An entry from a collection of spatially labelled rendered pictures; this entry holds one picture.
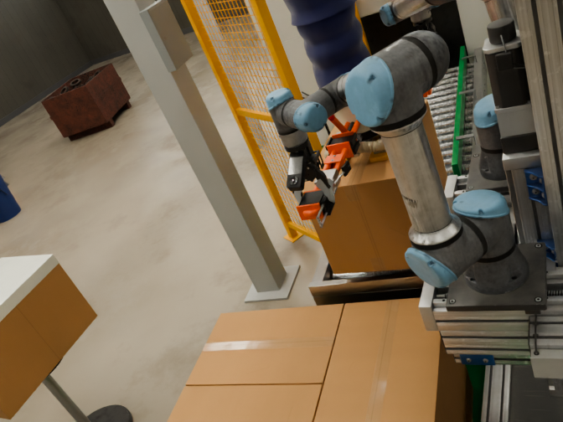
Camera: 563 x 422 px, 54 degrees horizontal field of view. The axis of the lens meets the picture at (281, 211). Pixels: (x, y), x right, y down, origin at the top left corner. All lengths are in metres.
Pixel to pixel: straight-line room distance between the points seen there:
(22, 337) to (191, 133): 1.25
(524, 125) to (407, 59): 0.48
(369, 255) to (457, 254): 0.91
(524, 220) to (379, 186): 0.54
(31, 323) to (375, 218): 1.58
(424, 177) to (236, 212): 2.06
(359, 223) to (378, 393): 0.59
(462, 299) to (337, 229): 0.77
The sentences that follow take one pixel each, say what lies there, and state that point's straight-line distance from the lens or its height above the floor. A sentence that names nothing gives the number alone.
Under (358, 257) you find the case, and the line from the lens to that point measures 2.13.
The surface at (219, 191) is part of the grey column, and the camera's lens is 3.05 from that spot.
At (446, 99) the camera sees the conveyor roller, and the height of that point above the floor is 0.53.
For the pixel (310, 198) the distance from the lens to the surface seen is 1.63.
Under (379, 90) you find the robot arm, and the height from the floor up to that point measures 1.64.
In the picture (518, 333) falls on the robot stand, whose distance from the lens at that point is 1.52.
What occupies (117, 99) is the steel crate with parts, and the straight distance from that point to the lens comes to 9.10.
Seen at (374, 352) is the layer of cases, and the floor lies 0.54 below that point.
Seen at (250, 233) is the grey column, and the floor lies 0.46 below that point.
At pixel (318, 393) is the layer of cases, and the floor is 0.54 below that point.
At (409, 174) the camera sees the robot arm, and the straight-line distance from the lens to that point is 1.13.
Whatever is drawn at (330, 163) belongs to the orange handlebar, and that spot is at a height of 1.21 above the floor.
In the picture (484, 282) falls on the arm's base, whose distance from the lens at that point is 1.40.
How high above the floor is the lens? 2.00
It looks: 28 degrees down
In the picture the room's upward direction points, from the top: 24 degrees counter-clockwise
